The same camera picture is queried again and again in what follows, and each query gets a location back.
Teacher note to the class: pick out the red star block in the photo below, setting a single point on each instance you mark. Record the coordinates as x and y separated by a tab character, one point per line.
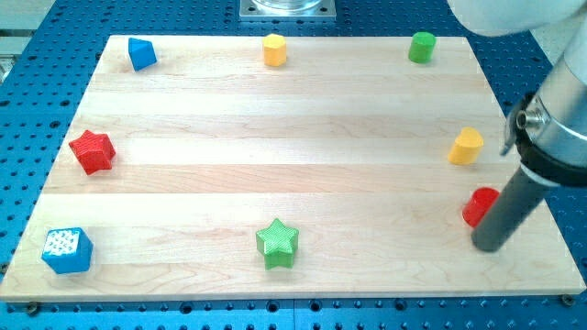
93	151

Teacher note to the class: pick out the blue cube block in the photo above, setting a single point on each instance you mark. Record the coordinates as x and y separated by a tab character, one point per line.
67	250

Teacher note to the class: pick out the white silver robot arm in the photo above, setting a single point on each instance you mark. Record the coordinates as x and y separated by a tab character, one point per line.
552	128

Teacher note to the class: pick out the yellow hexagon block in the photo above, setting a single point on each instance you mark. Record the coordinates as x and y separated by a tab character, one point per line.
274	50

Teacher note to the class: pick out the red cylinder block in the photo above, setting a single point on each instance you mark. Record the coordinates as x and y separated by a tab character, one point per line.
478	205

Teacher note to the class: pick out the green star block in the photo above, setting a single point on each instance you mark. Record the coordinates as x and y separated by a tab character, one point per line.
278	244

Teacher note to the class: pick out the blue triangular prism block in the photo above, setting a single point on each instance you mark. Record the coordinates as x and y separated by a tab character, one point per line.
141	53

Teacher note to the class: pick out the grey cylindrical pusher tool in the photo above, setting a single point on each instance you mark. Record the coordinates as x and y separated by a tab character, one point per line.
517	200

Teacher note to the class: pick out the green cylinder block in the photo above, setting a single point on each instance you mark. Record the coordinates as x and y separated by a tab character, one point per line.
422	47

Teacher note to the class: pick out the wooden board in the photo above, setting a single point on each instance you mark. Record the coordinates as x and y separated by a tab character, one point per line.
347	142

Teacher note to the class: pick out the yellow heart block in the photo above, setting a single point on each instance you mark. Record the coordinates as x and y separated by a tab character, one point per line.
466	147

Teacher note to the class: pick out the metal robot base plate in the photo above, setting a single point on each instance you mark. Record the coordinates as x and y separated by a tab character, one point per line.
258	10

